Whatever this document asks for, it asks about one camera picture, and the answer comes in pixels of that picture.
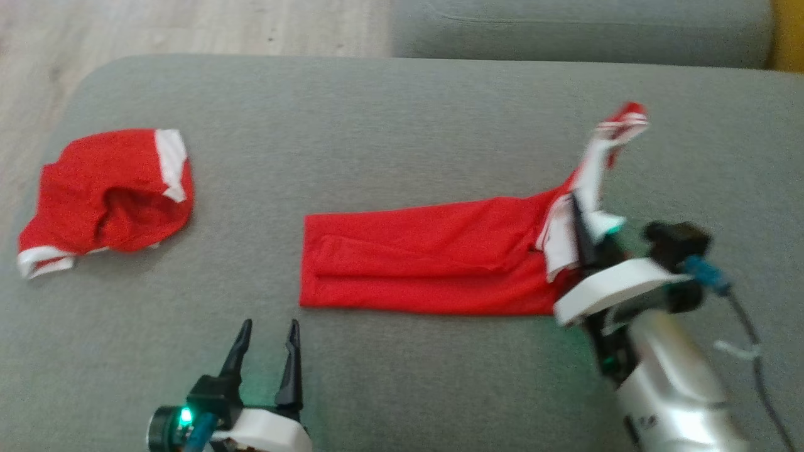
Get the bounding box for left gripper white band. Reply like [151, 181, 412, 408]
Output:
[210, 318, 313, 452]

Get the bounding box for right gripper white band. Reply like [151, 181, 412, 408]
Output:
[553, 195, 676, 328]

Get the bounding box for red trousers striped white waistband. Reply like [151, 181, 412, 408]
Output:
[299, 102, 649, 316]

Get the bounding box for red shorts white bands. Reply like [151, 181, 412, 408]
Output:
[18, 129, 195, 280]

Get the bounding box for large grey sofa seat cushion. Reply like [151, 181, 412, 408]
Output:
[0, 53, 804, 452]

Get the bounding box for yellow sofa backrest cushion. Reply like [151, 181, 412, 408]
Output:
[768, 0, 804, 73]

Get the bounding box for white cable tie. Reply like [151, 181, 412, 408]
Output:
[715, 339, 762, 362]

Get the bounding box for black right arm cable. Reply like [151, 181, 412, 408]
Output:
[722, 289, 798, 452]

